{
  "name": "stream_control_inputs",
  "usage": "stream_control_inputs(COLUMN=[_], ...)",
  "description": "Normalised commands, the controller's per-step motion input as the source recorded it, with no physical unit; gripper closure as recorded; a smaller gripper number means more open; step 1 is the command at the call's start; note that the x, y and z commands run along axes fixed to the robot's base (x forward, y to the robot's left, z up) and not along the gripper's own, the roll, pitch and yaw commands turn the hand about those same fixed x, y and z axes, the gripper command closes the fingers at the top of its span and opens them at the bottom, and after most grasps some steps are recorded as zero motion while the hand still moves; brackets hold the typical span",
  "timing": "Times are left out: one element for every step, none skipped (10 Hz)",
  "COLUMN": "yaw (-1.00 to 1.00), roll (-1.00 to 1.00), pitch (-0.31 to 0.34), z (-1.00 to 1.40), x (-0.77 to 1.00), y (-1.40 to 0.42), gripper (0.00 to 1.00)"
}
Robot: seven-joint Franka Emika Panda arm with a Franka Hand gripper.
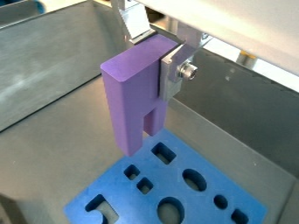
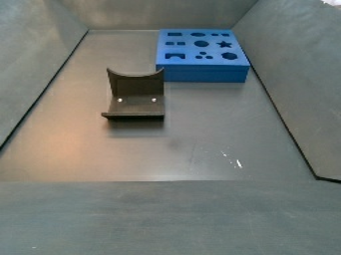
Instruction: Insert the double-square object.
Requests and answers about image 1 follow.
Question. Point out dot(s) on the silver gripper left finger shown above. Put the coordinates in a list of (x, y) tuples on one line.
[(134, 20)]

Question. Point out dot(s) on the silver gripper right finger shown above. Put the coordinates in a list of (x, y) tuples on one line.
[(177, 67)]

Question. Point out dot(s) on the purple double-square peg block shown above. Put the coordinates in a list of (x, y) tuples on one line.
[(131, 81)]

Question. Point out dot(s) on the grey metal bin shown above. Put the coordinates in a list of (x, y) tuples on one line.
[(233, 114)]

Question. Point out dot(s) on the blue shape-sorter board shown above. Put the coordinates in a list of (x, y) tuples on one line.
[(166, 174)]

